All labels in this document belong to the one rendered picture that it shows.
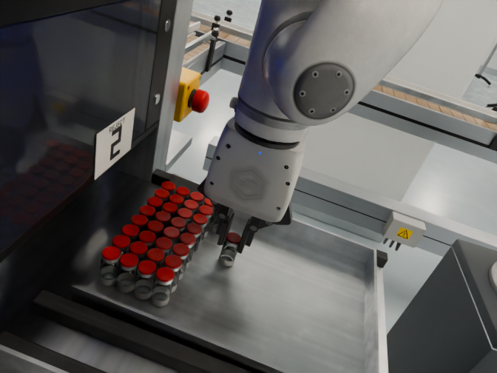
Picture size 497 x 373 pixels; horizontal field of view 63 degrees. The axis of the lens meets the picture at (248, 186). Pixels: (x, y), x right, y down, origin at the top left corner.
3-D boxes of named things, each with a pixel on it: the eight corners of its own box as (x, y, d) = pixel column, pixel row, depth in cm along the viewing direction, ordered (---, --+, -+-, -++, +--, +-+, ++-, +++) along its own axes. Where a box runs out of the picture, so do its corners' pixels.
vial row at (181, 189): (112, 289, 48) (115, 262, 45) (174, 208, 63) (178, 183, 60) (129, 296, 47) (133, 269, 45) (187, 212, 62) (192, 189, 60)
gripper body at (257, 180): (216, 116, 41) (196, 202, 47) (310, 150, 40) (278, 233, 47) (237, 95, 47) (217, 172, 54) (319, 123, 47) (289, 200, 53)
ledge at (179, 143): (95, 148, 74) (95, 138, 73) (129, 122, 85) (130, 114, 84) (165, 174, 73) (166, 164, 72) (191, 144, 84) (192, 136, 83)
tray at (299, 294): (71, 307, 45) (72, 286, 43) (168, 190, 66) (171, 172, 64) (365, 428, 42) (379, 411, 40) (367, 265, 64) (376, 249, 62)
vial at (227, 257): (216, 263, 55) (223, 240, 53) (221, 253, 57) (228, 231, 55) (231, 269, 55) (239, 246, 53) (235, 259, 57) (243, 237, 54)
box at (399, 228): (382, 237, 147) (393, 218, 142) (381, 229, 151) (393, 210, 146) (414, 249, 146) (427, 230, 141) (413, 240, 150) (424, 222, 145)
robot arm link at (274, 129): (223, 101, 40) (217, 127, 41) (308, 131, 39) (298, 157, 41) (245, 78, 47) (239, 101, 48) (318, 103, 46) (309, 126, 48)
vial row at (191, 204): (129, 296, 47) (133, 269, 45) (187, 213, 62) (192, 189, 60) (146, 303, 47) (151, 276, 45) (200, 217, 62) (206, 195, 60)
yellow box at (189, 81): (141, 109, 70) (146, 69, 66) (159, 97, 76) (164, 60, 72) (182, 124, 69) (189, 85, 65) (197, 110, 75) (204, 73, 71)
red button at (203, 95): (180, 110, 70) (184, 89, 67) (189, 103, 73) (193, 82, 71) (201, 118, 69) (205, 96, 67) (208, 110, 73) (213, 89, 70)
